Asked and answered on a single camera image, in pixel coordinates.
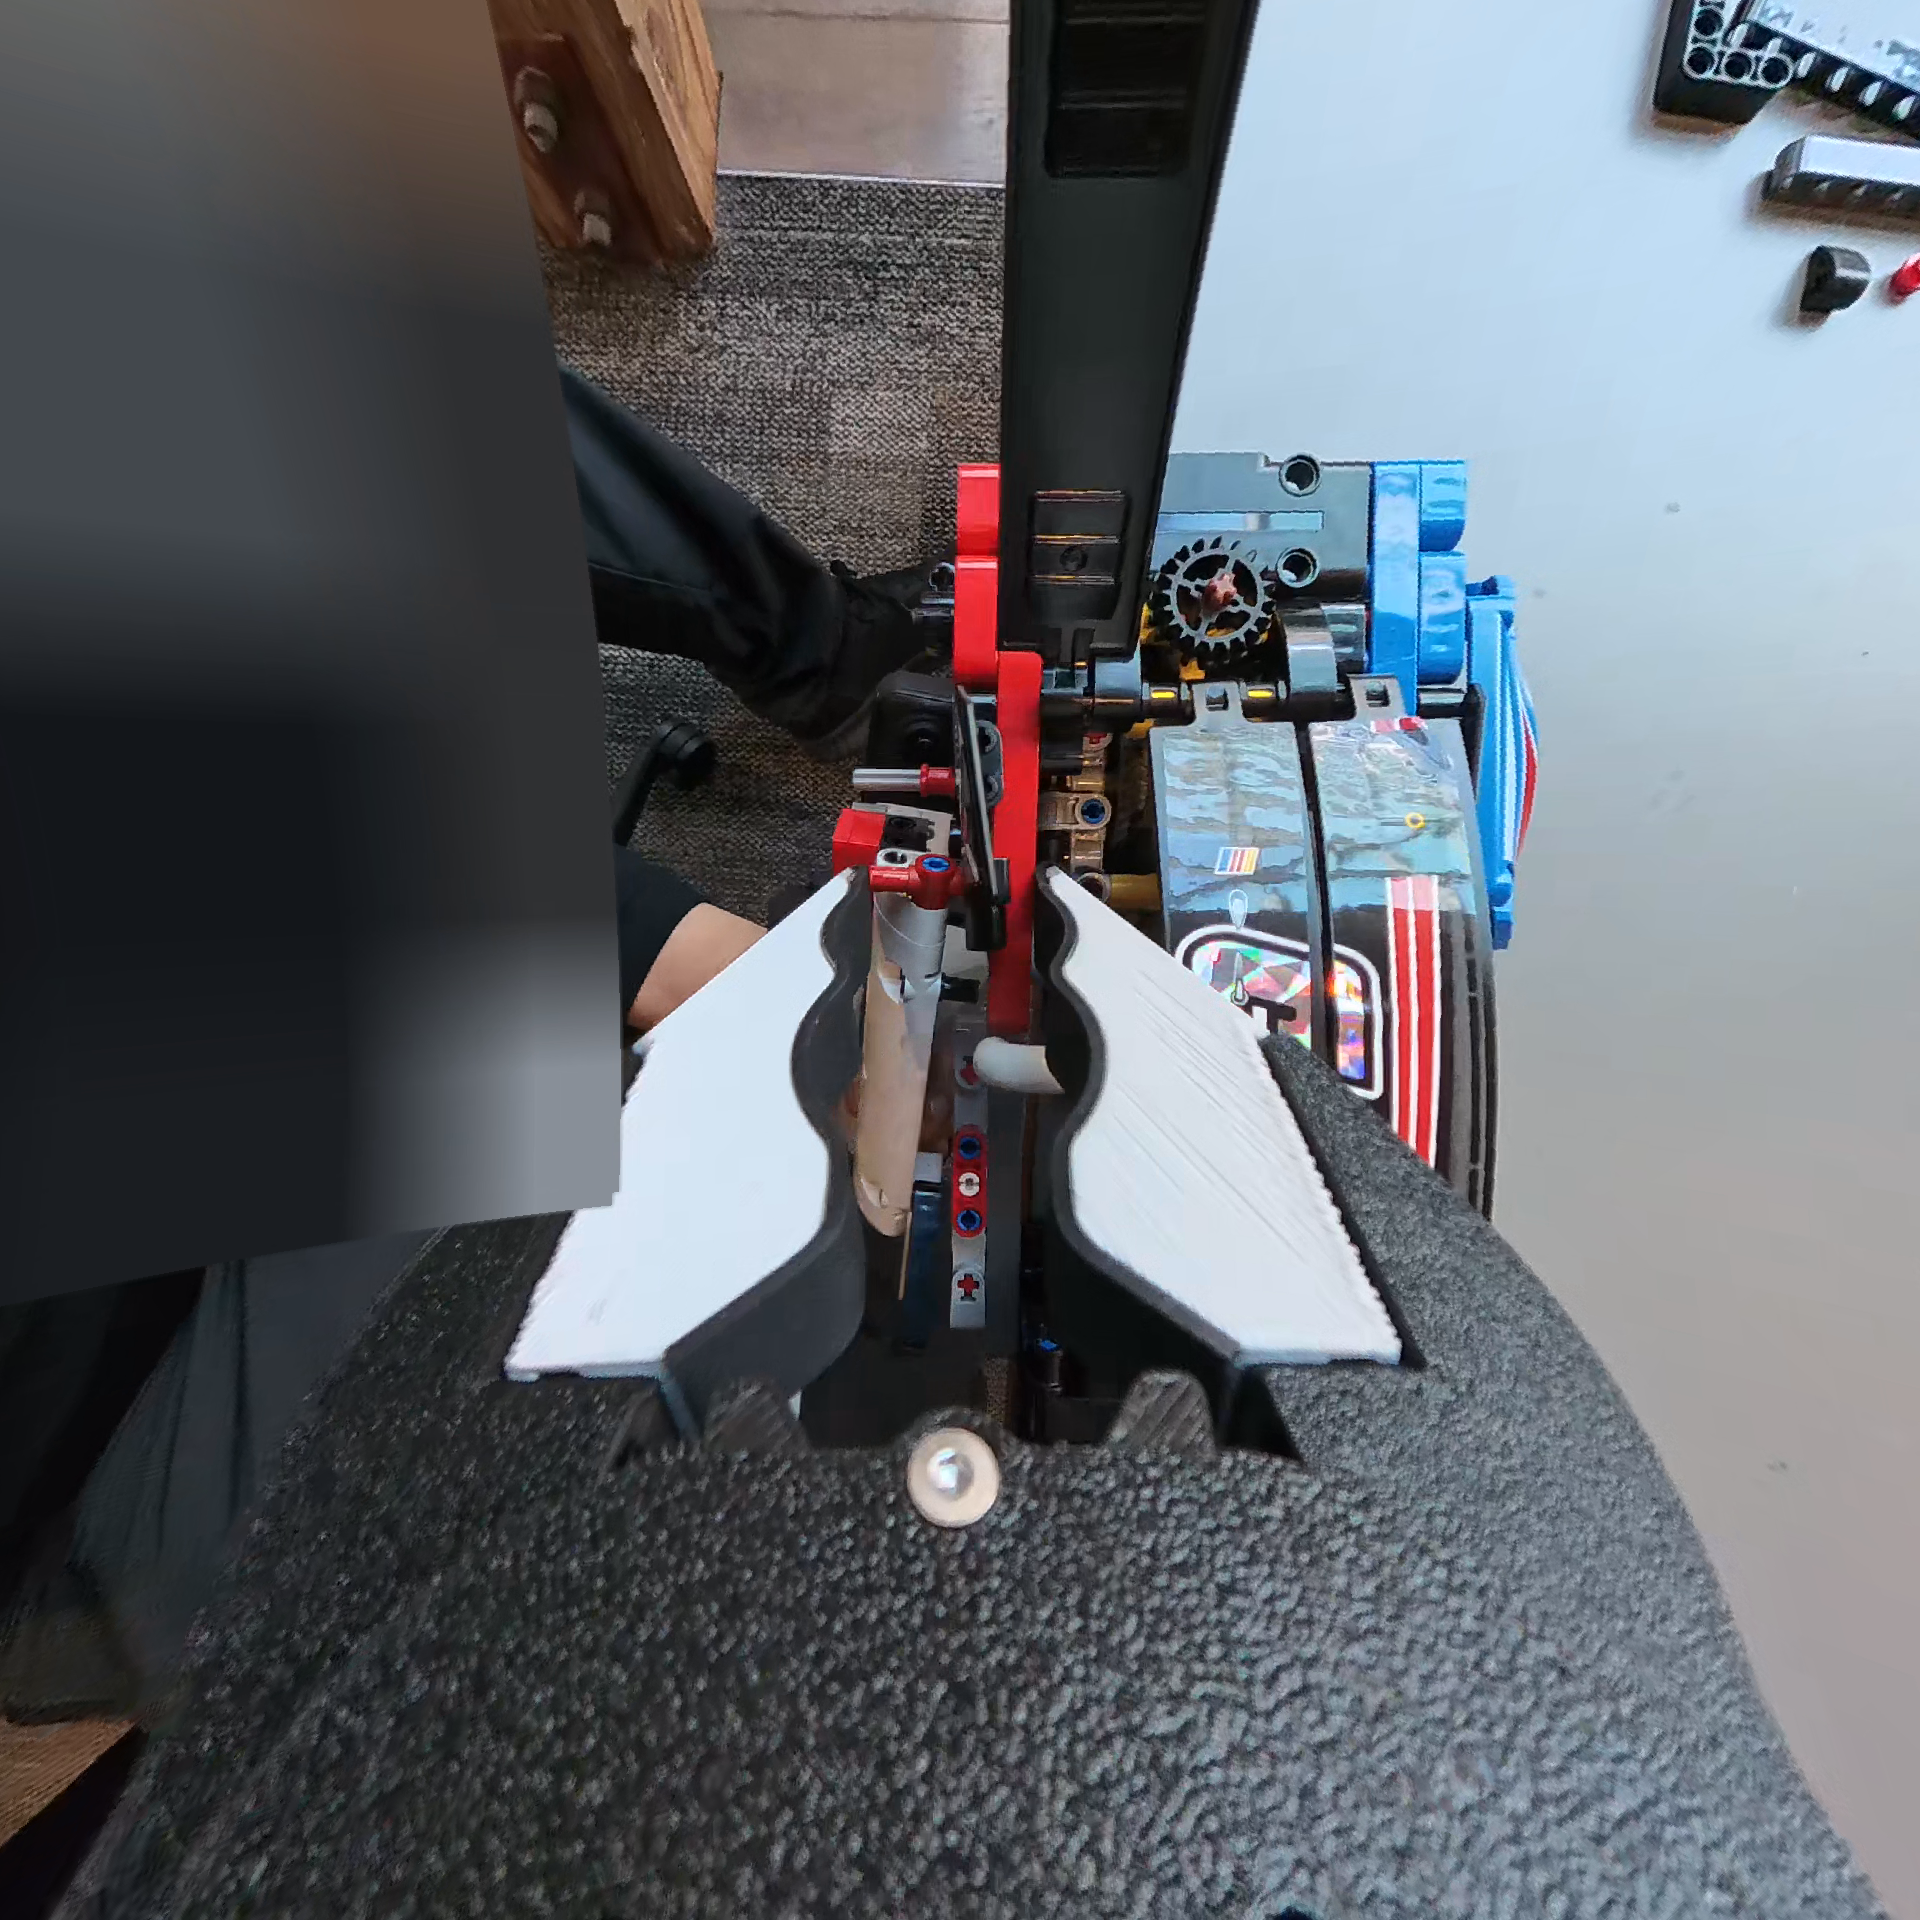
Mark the red brick beam assembly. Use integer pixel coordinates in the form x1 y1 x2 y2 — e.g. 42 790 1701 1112
955 464 1046 1045

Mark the wooden post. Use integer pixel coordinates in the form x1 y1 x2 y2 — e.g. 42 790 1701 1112
487 0 725 270

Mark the black angled brick beam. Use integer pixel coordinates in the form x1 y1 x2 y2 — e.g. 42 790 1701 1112
1651 0 1802 126

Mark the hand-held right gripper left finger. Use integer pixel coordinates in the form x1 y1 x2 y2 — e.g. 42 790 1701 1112
508 870 874 1442

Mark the grey desk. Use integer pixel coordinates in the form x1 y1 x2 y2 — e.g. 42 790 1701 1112
1170 0 1920 1907

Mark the person's leg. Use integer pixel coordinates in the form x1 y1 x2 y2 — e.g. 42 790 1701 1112
558 363 933 741

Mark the black long brick beam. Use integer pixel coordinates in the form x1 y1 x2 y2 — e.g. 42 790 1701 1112
1725 0 1920 119

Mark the toy brick car model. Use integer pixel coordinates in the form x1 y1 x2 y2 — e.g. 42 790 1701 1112
831 0 1538 1442

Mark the person's left hand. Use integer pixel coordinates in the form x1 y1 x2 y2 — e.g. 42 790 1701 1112
627 901 772 1040

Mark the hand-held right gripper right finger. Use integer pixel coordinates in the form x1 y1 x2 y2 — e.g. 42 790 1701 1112
1035 867 1408 1386

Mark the person's left forearm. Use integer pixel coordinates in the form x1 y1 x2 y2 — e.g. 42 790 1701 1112
615 847 711 962

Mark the grey brick beam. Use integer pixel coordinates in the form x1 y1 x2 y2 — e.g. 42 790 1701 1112
1760 132 1920 221

